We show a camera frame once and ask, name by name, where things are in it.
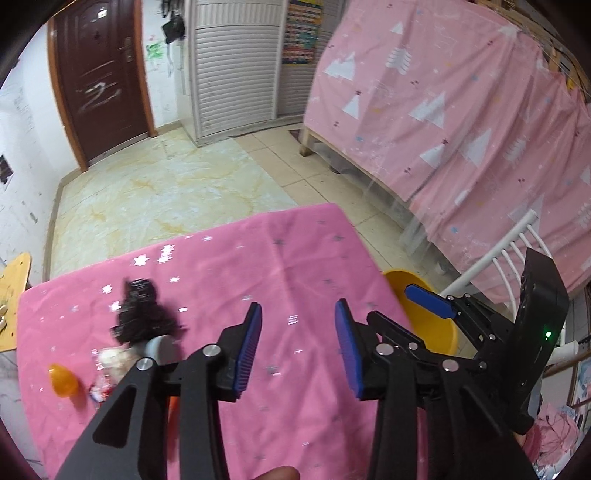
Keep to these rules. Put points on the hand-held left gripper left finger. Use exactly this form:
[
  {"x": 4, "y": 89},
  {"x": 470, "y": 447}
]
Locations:
[{"x": 247, "y": 350}]

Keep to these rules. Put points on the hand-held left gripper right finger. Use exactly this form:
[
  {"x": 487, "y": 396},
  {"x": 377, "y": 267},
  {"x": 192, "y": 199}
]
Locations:
[{"x": 346, "y": 350}]

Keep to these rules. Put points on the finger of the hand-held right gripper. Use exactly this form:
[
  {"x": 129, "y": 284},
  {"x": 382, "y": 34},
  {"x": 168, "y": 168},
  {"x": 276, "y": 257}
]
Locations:
[{"x": 429, "y": 301}]

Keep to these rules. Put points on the yellow plastic bucket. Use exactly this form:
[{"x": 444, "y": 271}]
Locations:
[{"x": 434, "y": 332}]

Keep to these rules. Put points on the person's left hand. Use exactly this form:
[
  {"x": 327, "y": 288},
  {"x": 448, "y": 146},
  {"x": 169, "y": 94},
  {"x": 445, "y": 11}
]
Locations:
[{"x": 277, "y": 474}]

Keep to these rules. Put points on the white metal rack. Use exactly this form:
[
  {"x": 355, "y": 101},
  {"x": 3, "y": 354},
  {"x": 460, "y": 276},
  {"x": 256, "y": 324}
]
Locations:
[{"x": 489, "y": 251}]

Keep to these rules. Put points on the pink star tablecloth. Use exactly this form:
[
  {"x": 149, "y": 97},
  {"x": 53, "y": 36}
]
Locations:
[{"x": 286, "y": 258}]

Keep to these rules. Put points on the black and white sock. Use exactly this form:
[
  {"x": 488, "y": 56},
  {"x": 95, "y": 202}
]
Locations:
[{"x": 147, "y": 321}]

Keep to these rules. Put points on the pink patterned cloth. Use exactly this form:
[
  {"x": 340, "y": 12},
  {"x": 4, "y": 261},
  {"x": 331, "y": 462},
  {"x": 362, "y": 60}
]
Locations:
[{"x": 554, "y": 434}]

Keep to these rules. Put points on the cream rolled sock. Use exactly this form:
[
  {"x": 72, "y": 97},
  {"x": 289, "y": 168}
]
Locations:
[{"x": 113, "y": 362}]

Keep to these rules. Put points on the orange plastic cup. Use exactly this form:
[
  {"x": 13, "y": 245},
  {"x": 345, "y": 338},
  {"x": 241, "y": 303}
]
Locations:
[{"x": 64, "y": 381}]

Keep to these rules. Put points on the pink tree-print curtain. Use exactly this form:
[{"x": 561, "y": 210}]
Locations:
[{"x": 438, "y": 115}]

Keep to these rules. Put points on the yellow wooden chair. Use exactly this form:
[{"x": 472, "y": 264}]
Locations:
[{"x": 14, "y": 286}]

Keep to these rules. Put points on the white slatted wardrobe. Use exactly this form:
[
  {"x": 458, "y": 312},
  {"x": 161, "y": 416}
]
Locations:
[{"x": 231, "y": 69}]

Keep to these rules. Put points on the colourful chart poster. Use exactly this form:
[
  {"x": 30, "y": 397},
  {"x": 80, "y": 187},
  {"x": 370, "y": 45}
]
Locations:
[{"x": 300, "y": 32}]

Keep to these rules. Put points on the dark brown door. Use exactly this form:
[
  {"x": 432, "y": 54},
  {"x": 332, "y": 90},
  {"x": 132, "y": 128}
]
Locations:
[{"x": 97, "y": 69}]

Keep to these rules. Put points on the broken wall socket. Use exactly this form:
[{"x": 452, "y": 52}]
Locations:
[{"x": 4, "y": 170}]

